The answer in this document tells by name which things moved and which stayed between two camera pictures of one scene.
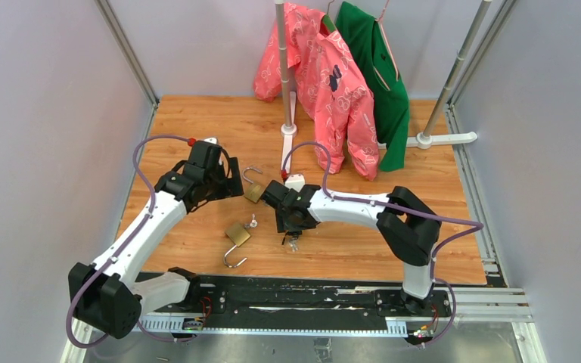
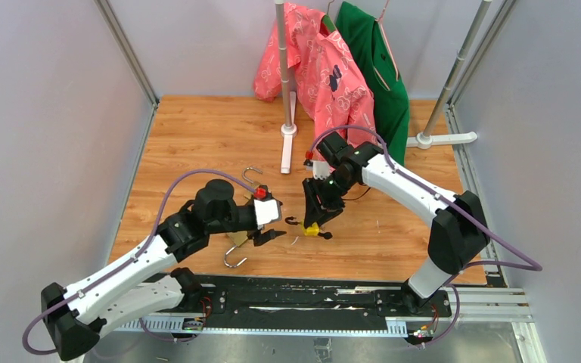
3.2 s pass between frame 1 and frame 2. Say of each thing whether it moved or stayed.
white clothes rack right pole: stayed
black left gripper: moved
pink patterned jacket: stayed
